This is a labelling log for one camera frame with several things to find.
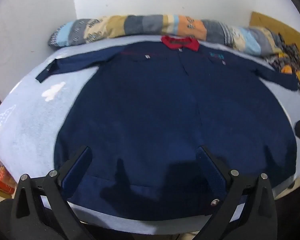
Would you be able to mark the rolled patchwork quilt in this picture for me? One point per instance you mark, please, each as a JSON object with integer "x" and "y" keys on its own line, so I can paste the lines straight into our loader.
{"x": 115, "y": 27}

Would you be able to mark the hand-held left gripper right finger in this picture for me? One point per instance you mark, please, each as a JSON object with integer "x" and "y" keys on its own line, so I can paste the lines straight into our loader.
{"x": 212, "y": 170}

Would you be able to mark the beige bed frame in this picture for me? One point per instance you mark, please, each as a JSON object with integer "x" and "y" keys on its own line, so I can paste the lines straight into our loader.
{"x": 287, "y": 185}

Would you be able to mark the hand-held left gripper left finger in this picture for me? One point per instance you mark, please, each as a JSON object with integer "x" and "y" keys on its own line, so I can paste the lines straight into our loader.
{"x": 77, "y": 167}

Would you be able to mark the wooden headboard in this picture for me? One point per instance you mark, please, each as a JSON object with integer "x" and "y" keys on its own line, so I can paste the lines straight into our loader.
{"x": 270, "y": 22}

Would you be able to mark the light blue cloud blanket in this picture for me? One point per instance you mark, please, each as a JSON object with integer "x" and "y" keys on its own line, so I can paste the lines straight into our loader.
{"x": 27, "y": 120}

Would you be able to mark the pile of colourful clothes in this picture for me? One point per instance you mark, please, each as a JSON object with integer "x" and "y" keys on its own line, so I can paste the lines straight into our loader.
{"x": 287, "y": 60}

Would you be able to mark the navy jacket with red collar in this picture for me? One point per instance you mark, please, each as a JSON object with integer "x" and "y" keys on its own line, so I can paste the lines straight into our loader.
{"x": 150, "y": 105}

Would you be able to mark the red orange object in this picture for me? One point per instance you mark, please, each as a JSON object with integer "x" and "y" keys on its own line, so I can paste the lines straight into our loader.
{"x": 2, "y": 175}

